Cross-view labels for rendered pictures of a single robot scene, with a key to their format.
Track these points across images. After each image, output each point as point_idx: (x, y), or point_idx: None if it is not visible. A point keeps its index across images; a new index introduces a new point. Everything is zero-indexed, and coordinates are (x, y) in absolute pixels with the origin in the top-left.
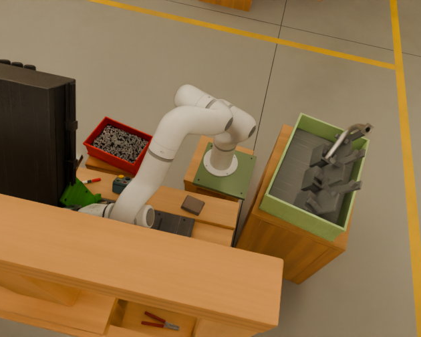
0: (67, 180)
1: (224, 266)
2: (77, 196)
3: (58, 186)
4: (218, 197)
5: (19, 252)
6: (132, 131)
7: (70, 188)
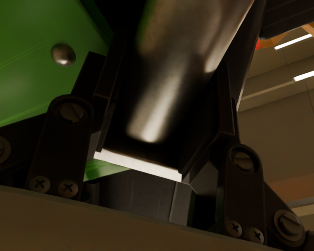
0: (99, 198)
1: None
2: (30, 102)
3: (164, 205)
4: None
5: None
6: None
7: (86, 166)
